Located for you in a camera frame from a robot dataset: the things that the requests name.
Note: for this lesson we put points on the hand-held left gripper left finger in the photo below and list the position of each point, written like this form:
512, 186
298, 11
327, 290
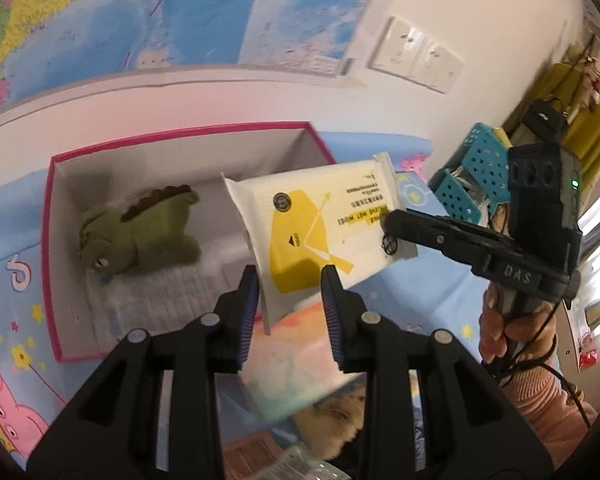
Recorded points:
250, 310

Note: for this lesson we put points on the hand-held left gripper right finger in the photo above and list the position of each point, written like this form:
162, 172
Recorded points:
332, 315

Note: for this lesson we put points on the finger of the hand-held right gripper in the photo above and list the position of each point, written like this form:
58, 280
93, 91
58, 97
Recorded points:
430, 232

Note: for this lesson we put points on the yellow white wet wipes pack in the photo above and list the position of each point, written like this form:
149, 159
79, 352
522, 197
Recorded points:
300, 220

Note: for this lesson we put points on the pink spouted pouch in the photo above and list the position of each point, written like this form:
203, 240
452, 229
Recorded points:
250, 457

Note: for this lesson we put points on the pink storage box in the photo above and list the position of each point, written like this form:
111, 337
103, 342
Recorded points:
180, 160

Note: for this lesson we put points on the person's right forearm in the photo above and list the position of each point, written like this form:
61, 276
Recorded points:
540, 410

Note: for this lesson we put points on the person's right hand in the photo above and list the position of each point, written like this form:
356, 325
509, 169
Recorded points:
495, 340

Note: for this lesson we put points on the teal perforated plastic basket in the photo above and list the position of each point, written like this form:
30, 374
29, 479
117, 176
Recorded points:
455, 195
485, 155

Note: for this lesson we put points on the pastel tissue box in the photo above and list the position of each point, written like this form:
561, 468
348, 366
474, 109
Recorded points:
290, 355

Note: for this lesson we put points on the black bag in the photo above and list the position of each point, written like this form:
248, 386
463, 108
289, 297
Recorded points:
545, 117

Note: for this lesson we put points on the yellow cloth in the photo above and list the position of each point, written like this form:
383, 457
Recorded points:
590, 130

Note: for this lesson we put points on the brown furry plush toy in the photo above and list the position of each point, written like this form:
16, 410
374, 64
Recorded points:
330, 415

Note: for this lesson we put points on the green dinosaur plush toy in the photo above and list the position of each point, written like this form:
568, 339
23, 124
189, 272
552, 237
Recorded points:
150, 235

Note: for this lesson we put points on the hanging plush doll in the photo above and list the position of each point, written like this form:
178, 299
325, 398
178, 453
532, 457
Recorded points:
592, 77

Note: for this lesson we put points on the clear plastic packet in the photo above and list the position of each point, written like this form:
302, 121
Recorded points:
302, 466

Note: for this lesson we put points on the small red packet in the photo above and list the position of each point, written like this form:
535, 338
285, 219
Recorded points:
588, 355

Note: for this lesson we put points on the blue cartoon printed bedsheet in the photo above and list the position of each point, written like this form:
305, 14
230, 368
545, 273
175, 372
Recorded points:
10, 320

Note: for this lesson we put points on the white wall socket plate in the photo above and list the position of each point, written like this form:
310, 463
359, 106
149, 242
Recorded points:
442, 67
397, 45

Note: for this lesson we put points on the colourful wall map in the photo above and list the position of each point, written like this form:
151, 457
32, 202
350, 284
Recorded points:
80, 10

